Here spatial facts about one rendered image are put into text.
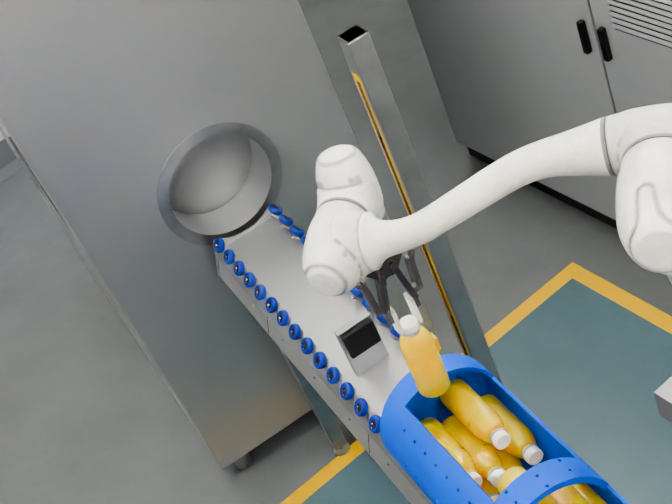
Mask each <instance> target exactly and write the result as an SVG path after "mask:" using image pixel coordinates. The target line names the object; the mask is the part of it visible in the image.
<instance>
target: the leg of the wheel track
mask: <svg viewBox="0 0 672 504"><path fill-rule="evenodd" d="M280 350H281V349H280ZM281 352H282V354H283V356H284V358H285V360H286V361H287V363H288V365H289V367H290V369H291V371H292V373H293V375H294V376H295V378H296V380H297V382H298V384H299V386H300V388H301V390H302V391H303V393H304V395H305V397H306V399H307V401H308V403H309V404H310V406H311V408H312V410H313V412H314V414H315V416H316V418H317V419H318V421H319V423H320V425H321V427H322V429H323V431H324V432H325V434H326V436H327V438H328V440H329V442H330V444H331V445H332V446H333V447H334V453H335V454H336V455H338V456H343V455H345V454H347V453H348V452H349V450H350V445H349V443H348V442H347V441H346V439H345V437H344V435H343V433H342V431H341V429H340V427H339V425H338V423H337V421H336V419H335V418H334V416H333V414H332V412H331V410H330V408H329V406H328V405H327V403H326V402H325V401H324V400H323V399H322V397H321V396H320V395H319V394H318V393H317V391H316V390H315V389H314V388H313V387H312V385H311V384H310V383H309V382H308V381H307V380H306V378H305V377H304V376H303V375H302V374H301V372H300V371H299V370H298V369H297V368H296V366H295V365H294V364H293V363H292V362H291V360H290V359H289V358H288V357H287V356H286V355H285V353H284V352H283V351H282V350H281Z"/></svg>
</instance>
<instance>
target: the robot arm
mask: <svg viewBox="0 0 672 504"><path fill-rule="evenodd" d="M556 176H618V178H617V185H616V222H617V230H618V234H619V237H620V240H621V242H622V245H623V247H624V248H625V250H626V252H627V253H628V255H629V256H630V257H631V259H632V260H633V261H634V262H635V263H637V264H638V265H639V266H640V267H642V268H644V269H646V270H648V271H652V272H656V273H661V274H664V275H667V277H668V279H669V280H670V282H671V284H672V103H664V104H656V105H650V106H644V107H638V108H633V109H629V110H626V111H623V112H620V113H616V114H613V115H609V116H606V117H602V118H599V119H597V120H594V121H592V122H589V123H587V124H584V125H582V126H579V127H576V128H573V129H571V130H568V131H565V132H562V133H559V134H556V135H553V136H550V137H547V138H544V139H542V140H539V141H536V142H533V143H531V144H528V145H526V146H523V147H521V148H519V149H517V150H515V151H513V152H511V153H509V154H507V155H505V156H503V157H502V158H500V159H498V160H496V161H495V162H493V163H492V164H490V165H489V166H487V167H485V168H484V169H482V170H481V171H479V172H478V173H476V174H475V175H473V176H472V177H470V178H469V179H467V180H466V181H464V182H463V183H461V184H460V185H458V186H457V187H455V188H454V189H452V190H451V191H449V192H448V193H446V194H445V195H443V196H441V197H440V198H438V199H437V200H435V201H434V202H432V203H431V204H429V205H428V206H426V207H425V208H423V209H421V210H419V211H418V212H416V213H414V214H412V215H409V216H407V217H404V218H401V219H396V220H389V217H388V215H387V211H386V209H385V207H384V203H383V194H382V191H381V187H380V185H379V182H378V179H377V177H376V175H375V173H374V171H373V169H372V167H371V165H370V164H369V162H368V161H367V159H366V158H365V156H364V155H363V154H362V153H361V152H360V151H359V150H358V149H357V148H356V147H355V146H353V145H344V144H342V145H336V146H333V147H330V148H328V149H327V150H325V151H324V152H322V153H321V154H320V155H319V156H318V158H317V160H316V182H317V185H318V189H317V211H316V214H315V216H314V218H313V220H312V221H311V224H310V226H309V229H308V232H307V235H306V239H305V243H304V248H303V257H302V266H303V271H304V273H305V275H306V278H307V280H308V282H309V284H310V285H311V286H312V288H313V289H314V290H316V291H317V292H319V293H321V294H323V295H327V296H340V295H343V294H345V293H347V292H348V291H350V290H351V289H352V288H354V287H355V286H357V287H358V288H359V289H360V290H361V292H362V294H363V296H364V298H365V300H366V302H367V303H368V305H369V307H370V309H371V311H372V312H373V313H374V314H375V315H376V316H377V317H381V316H382V315H384V317H385V320H386V321H387V322H388V323H389V324H390V325H392V324H393V326H394V329H395V330H396V331H397V332H398V333H399V334H400V335H401V336H402V337H403V336H405V334H404V331H403V329H402V326H401V324H400V322H399V319H398V317H397V314H396V312H395V310H394V309H393V308H392V307H391V306H390V303H389V298H388V293H387V288H386V286H387V282H386V279H387V278H388V277H390V276H392V275H394V276H395V277H396V278H397V280H398V281H399V282H400V284H401V285H402V286H403V288H404V289H405V290H406V291H407V292H405V293H403V295H404V297H405V299H406V301H407V304H408V306H409V308H410V310H411V312H412V315H413V316H415V317H416V318H417V320H418V322H419V323H420V324H422V323H424V321H423V319H422V317H421V314H420V312H419V310H418V307H419V306H421V303H420V301H419V298H418V297H419V294H418V293H417V292H418V290H421V289H422V288H423V283H422V280H421V277H420V274H419V271H418V268H417V265H416V262H415V250H414V248H416V247H419V246H421V245H423V244H425V243H427V242H429V241H431V240H433V239H435V238H436V237H438V236H440V235H442V234H443V233H445V232H447V231H448V230H450V229H452V228H453V227H455V226H457V225H458V224H460V223H462V222H463V221H465V220H467V219H468V218H470V217H472V216H473V215H475V214H477V213H478V212H480V211H482V210H483V209H485V208H486V207H488V206H490V205H491V204H493V203H495V202H496V201H498V200H500V199H501V198H503V197H505V196H506V195H508V194H510V193H512V192H513V191H515V190H517V189H519V188H521V187H523V186H525V185H527V184H529V183H532V182H534V181H537V180H540V179H544V178H549V177H556ZM401 256H402V257H403V258H404V261H405V264H406V267H407V270H408V273H409V276H410V279H411V282H412V284H410V283H409V282H408V280H407V279H406V278H405V276H404V275H403V273H402V272H401V270H400V269H399V263H400V259H401ZM367 277H368V278H371V279H373V280H374V282H375V286H376V292H377V297H378V302H379V305H378V304H377V302H376V300H375V298H374V296H373V295H372V293H371V291H370V289H369V288H368V287H367V286H368V282H367Z"/></svg>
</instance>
